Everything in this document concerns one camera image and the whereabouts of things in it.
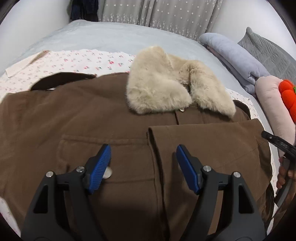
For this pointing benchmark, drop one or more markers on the brown coat with fur collar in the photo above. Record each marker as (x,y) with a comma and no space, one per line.
(162,83)

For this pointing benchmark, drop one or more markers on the grey quilted pillow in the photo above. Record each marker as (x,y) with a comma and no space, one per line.
(276,61)

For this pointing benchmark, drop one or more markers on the dark hanging garment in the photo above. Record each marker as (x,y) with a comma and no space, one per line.
(84,10)

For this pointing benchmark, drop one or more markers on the orange persimmon plush toy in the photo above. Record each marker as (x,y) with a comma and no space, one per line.
(287,91)

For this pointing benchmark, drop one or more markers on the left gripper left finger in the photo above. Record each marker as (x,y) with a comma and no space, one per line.
(60,208)

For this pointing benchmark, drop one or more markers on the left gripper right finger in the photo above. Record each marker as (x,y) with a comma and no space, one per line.
(225,209)

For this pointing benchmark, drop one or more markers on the light blue bed cover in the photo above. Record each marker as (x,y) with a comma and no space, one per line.
(103,48)

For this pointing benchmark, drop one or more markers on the cherry print white sheet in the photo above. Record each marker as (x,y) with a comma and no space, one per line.
(58,111)

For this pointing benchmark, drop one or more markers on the folded lavender blanket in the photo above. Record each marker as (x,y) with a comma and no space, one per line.
(246,68)

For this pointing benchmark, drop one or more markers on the grey star-patterned curtain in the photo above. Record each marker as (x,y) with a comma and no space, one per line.
(188,18)

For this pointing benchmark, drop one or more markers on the pink long pillow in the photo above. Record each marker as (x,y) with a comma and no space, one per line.
(268,94)

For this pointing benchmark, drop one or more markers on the person's right hand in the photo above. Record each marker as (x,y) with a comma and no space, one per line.
(283,173)

